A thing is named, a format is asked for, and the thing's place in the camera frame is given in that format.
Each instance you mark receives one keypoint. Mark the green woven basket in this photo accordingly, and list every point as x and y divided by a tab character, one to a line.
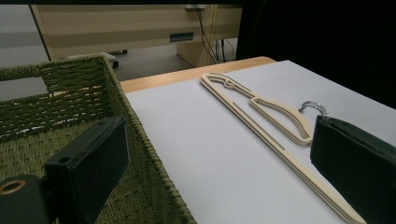
62	102

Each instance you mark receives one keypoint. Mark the beige plastic clothes hanger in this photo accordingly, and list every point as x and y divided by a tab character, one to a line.
284	109
334	203

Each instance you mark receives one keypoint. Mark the white table sheet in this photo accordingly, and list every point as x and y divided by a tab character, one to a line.
202	146

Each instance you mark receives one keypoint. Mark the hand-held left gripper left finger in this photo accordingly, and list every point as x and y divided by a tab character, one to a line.
90	158

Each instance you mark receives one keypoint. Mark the black curtain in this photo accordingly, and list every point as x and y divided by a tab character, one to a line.
317	40

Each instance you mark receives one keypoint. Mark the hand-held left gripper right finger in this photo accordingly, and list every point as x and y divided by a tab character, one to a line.
358	168

